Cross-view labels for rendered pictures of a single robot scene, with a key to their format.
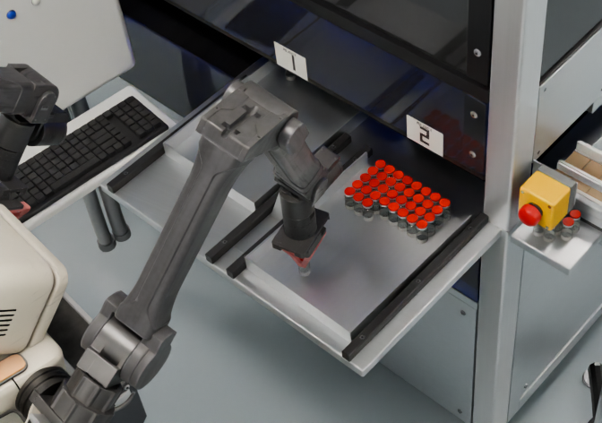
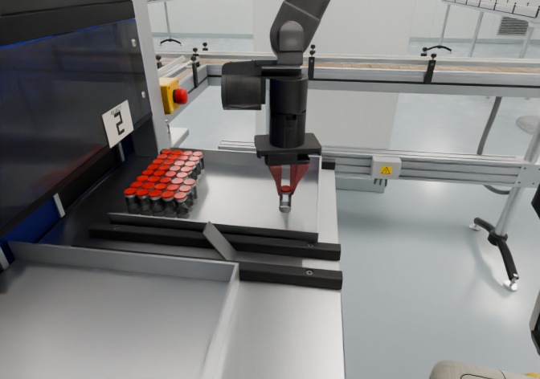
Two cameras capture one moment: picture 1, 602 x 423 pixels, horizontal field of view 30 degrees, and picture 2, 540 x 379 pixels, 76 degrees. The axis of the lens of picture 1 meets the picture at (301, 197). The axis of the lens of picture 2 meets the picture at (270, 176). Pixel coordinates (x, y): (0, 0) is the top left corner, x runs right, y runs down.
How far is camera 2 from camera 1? 210 cm
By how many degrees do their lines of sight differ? 90
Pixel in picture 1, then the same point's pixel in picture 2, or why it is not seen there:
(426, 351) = not seen: hidden behind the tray
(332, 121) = (30, 287)
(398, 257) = (226, 176)
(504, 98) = not seen: outside the picture
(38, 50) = not seen: outside the picture
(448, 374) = not seen: hidden behind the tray
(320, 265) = (268, 207)
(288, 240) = (308, 141)
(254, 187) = (194, 306)
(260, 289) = (328, 230)
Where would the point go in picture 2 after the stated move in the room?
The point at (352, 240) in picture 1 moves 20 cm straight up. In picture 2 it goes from (226, 201) to (218, 96)
